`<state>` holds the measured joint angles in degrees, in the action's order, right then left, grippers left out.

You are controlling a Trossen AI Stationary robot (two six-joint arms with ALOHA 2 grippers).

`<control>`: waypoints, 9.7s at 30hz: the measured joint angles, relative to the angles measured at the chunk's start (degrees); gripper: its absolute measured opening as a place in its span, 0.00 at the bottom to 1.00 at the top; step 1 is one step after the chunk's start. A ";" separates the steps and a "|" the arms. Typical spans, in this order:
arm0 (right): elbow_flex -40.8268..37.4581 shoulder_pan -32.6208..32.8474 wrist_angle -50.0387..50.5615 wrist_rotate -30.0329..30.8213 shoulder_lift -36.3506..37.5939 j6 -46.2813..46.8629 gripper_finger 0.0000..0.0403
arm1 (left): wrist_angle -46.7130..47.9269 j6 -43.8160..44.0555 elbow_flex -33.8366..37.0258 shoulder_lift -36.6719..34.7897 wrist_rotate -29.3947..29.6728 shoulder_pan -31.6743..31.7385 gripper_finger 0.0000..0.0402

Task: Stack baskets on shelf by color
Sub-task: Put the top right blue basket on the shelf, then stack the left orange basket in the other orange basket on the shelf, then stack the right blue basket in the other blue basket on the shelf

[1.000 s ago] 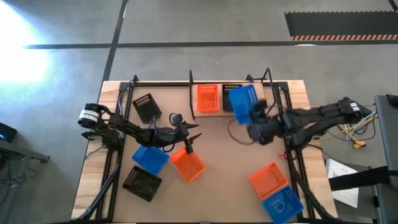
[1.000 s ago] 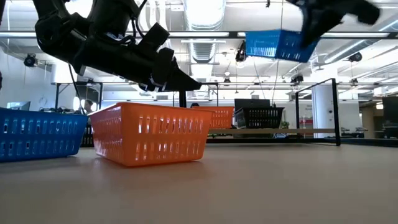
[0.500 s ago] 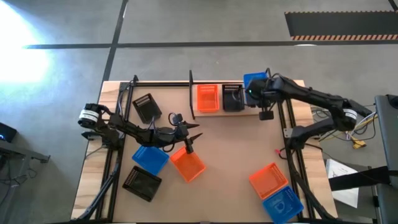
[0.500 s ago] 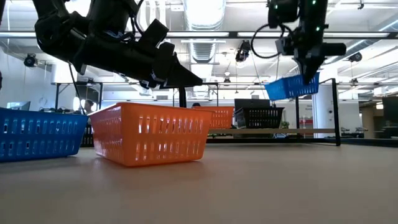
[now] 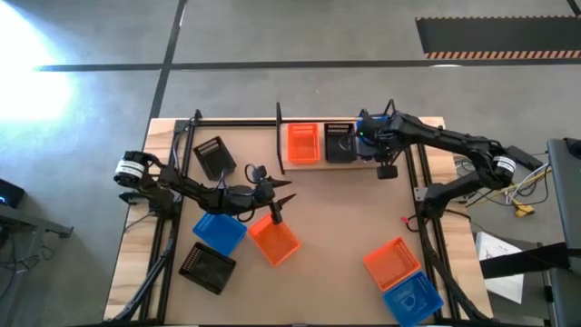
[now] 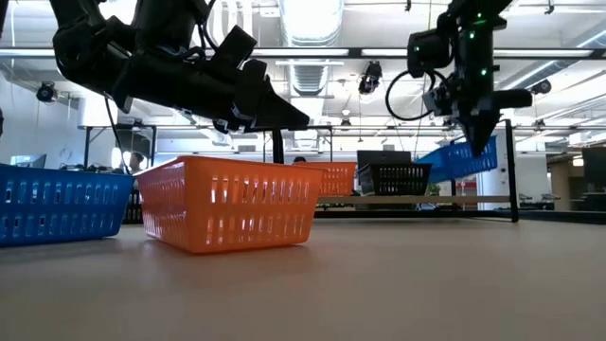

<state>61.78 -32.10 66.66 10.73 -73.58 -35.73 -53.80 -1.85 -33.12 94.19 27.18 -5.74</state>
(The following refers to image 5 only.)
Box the grey metal cabinet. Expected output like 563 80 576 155
542 137 581 327

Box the white cable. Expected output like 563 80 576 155
507 162 553 205

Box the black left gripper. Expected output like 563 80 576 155
247 175 297 214

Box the black cable bundle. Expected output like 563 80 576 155
171 108 203 158

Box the black plastic basket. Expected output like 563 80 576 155
178 241 238 296
192 135 238 183
323 122 358 164

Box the orange plastic basket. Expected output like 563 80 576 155
247 213 302 268
362 236 422 292
286 122 321 165

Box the white paper sheet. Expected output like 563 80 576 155
475 231 526 305

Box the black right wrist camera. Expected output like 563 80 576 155
376 163 399 181

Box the black device with blue light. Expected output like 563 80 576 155
0 177 26 210

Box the black hazard-striped floor mat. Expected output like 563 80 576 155
415 15 581 61

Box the black power brick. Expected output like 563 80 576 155
506 144 545 173

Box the black strap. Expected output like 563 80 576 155
478 242 571 280

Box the blue plastic basket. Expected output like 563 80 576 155
192 212 249 258
355 115 387 161
381 271 445 327

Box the black aluminium table frame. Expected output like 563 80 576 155
102 108 494 326

